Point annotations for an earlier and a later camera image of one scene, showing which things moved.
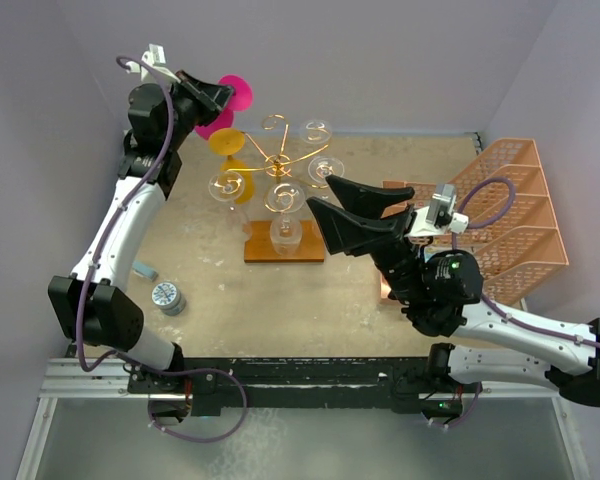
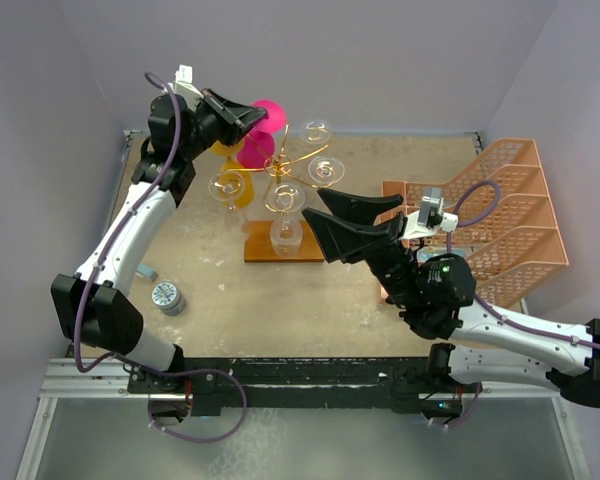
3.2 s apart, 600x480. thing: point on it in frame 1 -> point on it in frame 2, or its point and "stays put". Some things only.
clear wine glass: x=320 y=168 stays put
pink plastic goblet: x=240 y=100 -> x=259 y=146
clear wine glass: x=316 y=132 stays put
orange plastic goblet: x=235 y=177 stays put
